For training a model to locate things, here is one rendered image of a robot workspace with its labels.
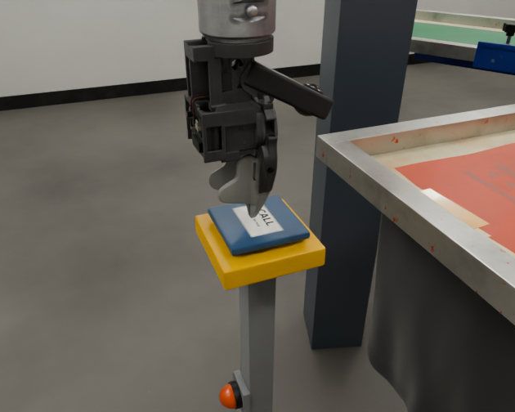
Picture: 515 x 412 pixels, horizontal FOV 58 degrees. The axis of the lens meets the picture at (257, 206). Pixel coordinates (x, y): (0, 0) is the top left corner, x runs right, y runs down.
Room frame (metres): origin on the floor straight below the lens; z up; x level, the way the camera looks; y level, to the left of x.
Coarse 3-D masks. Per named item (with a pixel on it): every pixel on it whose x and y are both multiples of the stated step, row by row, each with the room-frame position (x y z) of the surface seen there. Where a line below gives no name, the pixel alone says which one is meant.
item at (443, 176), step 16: (512, 144) 0.75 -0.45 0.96; (432, 160) 0.69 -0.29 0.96; (448, 160) 0.69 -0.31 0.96; (464, 160) 0.69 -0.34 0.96; (480, 160) 0.69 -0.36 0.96; (496, 160) 0.69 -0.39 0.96; (512, 160) 0.69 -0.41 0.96; (416, 176) 0.63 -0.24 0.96; (432, 176) 0.63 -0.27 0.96; (448, 176) 0.63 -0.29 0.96; (464, 176) 0.63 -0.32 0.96; (448, 192) 0.58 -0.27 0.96; (464, 192) 0.58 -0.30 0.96; (480, 192) 0.58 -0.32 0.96; (464, 208) 0.54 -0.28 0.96; (480, 208) 0.54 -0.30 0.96; (496, 208) 0.54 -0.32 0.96; (512, 208) 0.54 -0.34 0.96; (496, 224) 0.50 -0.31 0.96; (512, 224) 0.50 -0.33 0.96
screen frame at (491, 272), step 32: (384, 128) 0.74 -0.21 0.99; (416, 128) 0.74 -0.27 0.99; (448, 128) 0.76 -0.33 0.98; (480, 128) 0.79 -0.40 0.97; (512, 128) 0.82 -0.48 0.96; (352, 160) 0.61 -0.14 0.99; (384, 192) 0.53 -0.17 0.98; (416, 192) 0.52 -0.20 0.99; (416, 224) 0.47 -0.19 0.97; (448, 224) 0.45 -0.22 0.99; (448, 256) 0.42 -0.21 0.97; (480, 256) 0.39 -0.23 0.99; (512, 256) 0.39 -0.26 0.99; (480, 288) 0.37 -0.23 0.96; (512, 288) 0.34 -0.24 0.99; (512, 320) 0.33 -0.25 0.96
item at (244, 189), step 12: (252, 156) 0.46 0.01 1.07; (240, 168) 0.46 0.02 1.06; (252, 168) 0.46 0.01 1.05; (240, 180) 0.46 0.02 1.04; (252, 180) 0.46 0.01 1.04; (228, 192) 0.45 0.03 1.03; (240, 192) 0.46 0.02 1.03; (252, 192) 0.46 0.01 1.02; (252, 204) 0.48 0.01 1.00; (252, 216) 0.48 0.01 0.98
